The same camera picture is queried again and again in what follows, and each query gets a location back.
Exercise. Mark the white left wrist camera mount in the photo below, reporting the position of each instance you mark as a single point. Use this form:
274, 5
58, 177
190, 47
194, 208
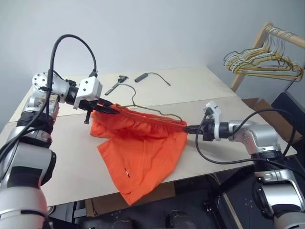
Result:
89, 89

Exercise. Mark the black caliper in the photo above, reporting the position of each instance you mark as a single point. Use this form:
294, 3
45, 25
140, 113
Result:
114, 87

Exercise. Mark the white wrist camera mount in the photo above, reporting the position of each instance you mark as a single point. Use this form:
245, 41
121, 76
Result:
89, 89
215, 109

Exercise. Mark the open brown cardboard box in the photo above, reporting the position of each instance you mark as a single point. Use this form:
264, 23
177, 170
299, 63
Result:
259, 105

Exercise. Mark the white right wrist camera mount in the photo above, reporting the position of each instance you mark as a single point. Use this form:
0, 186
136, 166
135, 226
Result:
215, 109

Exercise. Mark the black flat panel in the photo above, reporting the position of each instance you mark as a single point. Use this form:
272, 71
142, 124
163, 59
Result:
290, 107

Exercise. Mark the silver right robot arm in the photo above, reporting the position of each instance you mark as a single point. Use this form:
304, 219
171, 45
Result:
262, 136

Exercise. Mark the black metal table frame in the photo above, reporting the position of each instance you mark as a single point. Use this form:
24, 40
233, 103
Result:
233, 183

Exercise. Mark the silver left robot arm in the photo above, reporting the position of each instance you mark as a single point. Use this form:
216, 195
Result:
23, 167

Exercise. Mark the wooden clothes rack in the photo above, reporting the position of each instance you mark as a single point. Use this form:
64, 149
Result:
252, 50

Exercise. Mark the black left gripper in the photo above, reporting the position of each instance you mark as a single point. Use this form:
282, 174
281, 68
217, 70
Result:
90, 103

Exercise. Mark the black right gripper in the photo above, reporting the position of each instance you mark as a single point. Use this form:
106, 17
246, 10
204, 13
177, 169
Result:
208, 131

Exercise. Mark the orange shorts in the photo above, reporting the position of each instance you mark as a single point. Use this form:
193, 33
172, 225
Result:
143, 162

